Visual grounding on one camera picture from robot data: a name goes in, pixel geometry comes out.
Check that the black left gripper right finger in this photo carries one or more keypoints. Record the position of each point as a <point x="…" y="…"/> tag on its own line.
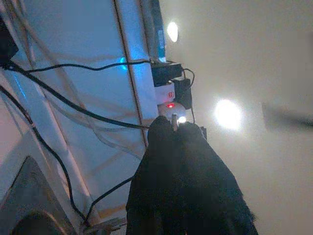
<point x="210" y="195"/>

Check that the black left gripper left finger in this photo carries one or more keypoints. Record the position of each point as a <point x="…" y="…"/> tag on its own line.
<point x="156" y="186"/>

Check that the small black box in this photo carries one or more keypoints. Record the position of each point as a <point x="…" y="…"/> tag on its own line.
<point x="204" y="132"/>

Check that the white round device red light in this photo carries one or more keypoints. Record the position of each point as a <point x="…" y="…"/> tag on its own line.
<point x="172" y="110"/>

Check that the round ceiling light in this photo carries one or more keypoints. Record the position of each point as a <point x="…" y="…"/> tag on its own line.
<point x="172" y="31"/>
<point x="227" y="113"/>

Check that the black plug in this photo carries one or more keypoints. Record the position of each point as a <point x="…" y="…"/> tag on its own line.
<point x="183" y="93"/>

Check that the black plug adapter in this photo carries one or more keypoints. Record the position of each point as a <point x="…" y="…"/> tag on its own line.
<point x="166" y="72"/>

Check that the black power adapter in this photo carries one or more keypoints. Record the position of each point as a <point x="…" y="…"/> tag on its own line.
<point x="6" y="49"/>

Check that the white socket red switch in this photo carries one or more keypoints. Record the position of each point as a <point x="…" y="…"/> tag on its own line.
<point x="166" y="94"/>

